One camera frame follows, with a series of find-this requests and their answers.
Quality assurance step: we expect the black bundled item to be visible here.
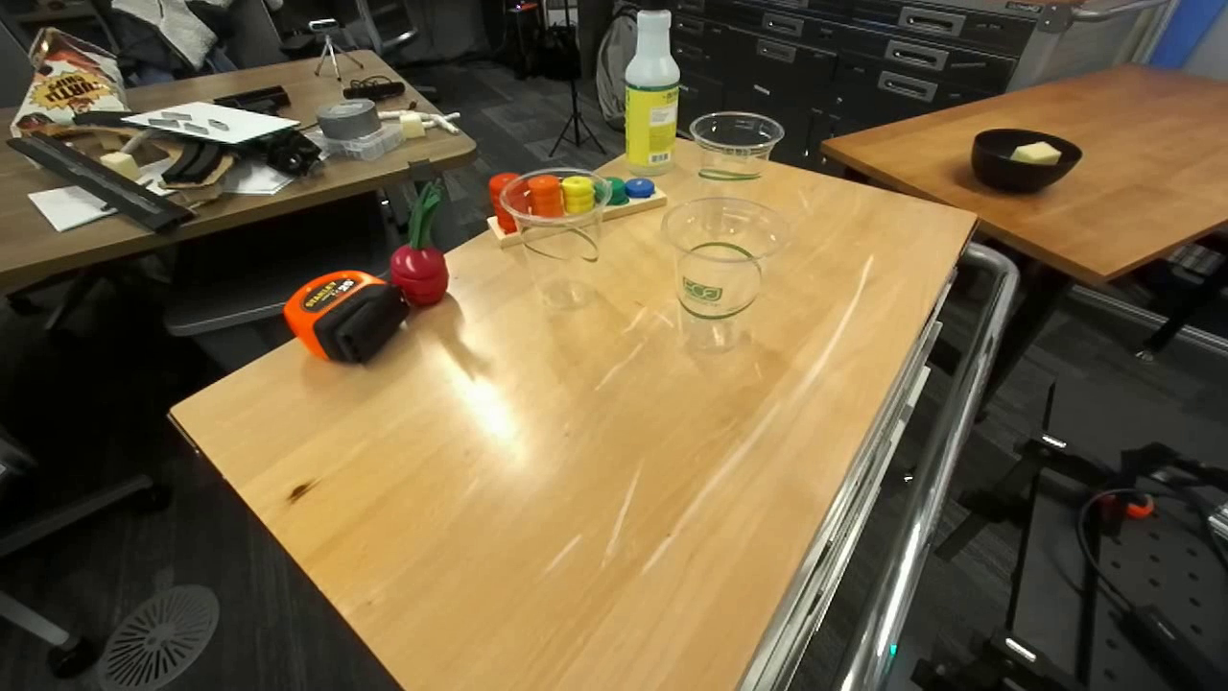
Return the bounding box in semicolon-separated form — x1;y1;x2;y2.
242;127;326;180

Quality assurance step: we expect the black flat phone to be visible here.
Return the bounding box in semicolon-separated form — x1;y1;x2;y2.
211;85;294;115

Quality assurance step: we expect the red radish toy green stem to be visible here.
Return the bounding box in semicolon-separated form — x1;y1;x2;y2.
389;177;453;310

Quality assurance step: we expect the black bowl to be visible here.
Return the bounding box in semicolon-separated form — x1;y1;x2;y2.
968;127;1086;195

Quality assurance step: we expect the black pole stand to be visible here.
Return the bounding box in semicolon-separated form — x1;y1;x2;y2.
981;379;1071;691

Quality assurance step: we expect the black drawer cabinet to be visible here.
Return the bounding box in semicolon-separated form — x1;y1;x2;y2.
668;0;1163;170

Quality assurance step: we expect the yellow toy cylinder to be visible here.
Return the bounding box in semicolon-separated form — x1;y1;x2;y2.
559;171;600;220

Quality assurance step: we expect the grey tape roll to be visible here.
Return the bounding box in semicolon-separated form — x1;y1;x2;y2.
313;95;384;147

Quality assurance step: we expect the black tripod stand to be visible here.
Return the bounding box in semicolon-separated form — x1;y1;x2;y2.
540;0;619;164

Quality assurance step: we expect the metal cart handle rail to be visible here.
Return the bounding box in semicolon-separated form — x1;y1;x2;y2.
835;241;1026;691

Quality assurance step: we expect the red toy cylinder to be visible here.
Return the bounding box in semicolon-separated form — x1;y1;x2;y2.
482;170;531;239

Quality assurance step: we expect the cluttered brown desk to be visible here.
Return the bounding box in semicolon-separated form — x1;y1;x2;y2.
0;44;478;300

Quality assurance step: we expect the round grey floor base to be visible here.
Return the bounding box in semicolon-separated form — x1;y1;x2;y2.
93;582;224;691

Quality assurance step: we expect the small white object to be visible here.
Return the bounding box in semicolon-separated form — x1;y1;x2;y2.
379;108;466;136

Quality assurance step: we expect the orange black tape measure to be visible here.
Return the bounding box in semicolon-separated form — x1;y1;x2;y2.
279;264;416;369

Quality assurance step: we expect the wooden stacking toy base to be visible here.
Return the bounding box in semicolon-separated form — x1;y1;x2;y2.
482;184;672;246

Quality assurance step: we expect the white bottle yellow label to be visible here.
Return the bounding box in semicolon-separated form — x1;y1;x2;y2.
622;8;683;177

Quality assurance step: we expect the black remote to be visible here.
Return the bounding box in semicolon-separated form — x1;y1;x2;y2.
340;74;412;108

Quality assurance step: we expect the orange toy cylinder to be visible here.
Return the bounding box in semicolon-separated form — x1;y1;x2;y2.
526;171;569;222

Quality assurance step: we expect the long black bar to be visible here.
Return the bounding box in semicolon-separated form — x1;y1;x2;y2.
5;129;194;239

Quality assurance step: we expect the black cable orange connector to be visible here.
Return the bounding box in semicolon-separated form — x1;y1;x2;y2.
1071;481;1228;691

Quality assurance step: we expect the pale yellow food piece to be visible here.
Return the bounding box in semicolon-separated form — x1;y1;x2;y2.
1009;136;1068;170

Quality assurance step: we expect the white printed paper sheet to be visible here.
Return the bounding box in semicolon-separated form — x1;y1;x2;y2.
123;101;298;148

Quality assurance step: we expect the snack chip bag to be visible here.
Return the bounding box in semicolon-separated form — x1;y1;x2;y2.
6;28;132;143

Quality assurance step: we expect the small white paper note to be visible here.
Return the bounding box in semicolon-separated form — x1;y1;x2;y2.
26;184;115;239

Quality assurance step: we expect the wooden side table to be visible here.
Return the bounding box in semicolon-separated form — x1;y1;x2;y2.
817;66;1228;286

